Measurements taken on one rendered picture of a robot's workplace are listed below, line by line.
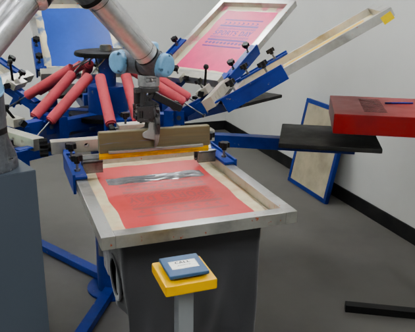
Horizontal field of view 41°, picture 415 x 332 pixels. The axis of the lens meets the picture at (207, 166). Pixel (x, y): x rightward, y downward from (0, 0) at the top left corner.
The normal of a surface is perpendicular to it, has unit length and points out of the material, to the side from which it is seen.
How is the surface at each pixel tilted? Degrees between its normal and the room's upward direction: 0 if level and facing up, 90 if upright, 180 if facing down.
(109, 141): 90
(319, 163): 79
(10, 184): 90
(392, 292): 0
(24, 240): 90
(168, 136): 90
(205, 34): 32
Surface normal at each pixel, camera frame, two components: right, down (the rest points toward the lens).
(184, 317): 0.35, 0.29
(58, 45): 0.19, -0.65
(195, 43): -0.33, -0.69
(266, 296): 0.01, -0.95
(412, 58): -0.94, 0.10
